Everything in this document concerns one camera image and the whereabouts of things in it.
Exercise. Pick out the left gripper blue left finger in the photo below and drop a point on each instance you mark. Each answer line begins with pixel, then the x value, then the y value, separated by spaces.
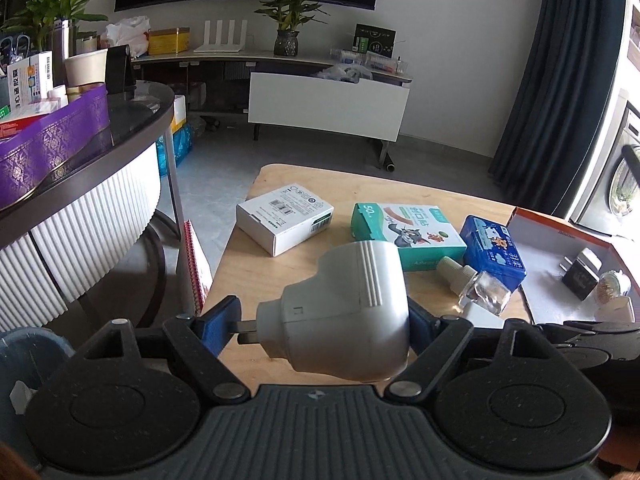
pixel 215 327

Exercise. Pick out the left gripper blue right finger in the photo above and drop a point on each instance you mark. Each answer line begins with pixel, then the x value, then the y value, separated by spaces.
pixel 424 327

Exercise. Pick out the clear glass liquid bottle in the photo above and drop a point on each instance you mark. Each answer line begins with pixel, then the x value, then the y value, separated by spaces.
pixel 474 287

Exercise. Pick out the grey plug-in device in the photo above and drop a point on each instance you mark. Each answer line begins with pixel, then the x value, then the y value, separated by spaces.
pixel 350 320

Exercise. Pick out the green bandage box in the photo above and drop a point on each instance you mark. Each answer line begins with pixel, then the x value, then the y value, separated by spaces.
pixel 421 233

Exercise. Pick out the blue floss pick box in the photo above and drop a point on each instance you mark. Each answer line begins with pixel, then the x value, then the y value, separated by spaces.
pixel 490 248

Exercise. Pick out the red spiral notebook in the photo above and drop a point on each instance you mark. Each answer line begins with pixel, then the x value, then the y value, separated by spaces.
pixel 199 271

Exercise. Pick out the light blue toothpick holder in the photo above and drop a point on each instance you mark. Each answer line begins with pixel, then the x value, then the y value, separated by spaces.
pixel 611 285

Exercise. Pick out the black power adapter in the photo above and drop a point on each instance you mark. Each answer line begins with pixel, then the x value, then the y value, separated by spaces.
pixel 582 273

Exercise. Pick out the orange grey cardboard tray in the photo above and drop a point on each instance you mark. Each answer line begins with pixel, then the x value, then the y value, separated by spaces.
pixel 542 243

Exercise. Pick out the white small carton box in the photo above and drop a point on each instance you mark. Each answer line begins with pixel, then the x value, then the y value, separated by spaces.
pixel 283 218

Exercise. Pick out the round dark side table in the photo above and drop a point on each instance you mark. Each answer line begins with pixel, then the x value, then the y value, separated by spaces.
pixel 59 241

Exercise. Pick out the black roll on floor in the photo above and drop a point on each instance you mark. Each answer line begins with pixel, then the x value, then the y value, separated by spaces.
pixel 386 162

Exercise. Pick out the blue plastic bag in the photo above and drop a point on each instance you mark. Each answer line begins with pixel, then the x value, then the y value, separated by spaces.
pixel 182 143

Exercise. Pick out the white orange cardboard box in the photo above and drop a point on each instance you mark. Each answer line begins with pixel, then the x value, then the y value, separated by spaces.
pixel 179 119

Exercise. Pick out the purple patterned tray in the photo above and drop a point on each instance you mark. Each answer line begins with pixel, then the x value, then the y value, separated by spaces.
pixel 49 142

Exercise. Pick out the white TV console cabinet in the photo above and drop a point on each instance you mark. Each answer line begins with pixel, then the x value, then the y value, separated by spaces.
pixel 269 90

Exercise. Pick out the white wifi router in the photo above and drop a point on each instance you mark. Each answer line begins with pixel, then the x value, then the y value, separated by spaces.
pixel 223 37

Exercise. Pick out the dark blue curtain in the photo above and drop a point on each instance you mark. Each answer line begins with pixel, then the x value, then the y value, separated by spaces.
pixel 553 126

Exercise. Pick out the white paper cup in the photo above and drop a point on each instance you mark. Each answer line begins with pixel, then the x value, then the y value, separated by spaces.
pixel 86 68

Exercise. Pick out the yellow box on console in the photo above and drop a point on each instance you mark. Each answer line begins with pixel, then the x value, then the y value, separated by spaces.
pixel 169 41

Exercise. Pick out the dark green display box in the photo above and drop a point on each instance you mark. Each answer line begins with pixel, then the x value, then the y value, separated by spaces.
pixel 374 39

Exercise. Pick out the white plastic bag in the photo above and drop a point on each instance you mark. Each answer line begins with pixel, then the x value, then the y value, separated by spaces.
pixel 131 32

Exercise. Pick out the potted bamboo plant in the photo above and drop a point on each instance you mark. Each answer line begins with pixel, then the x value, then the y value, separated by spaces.
pixel 290 16

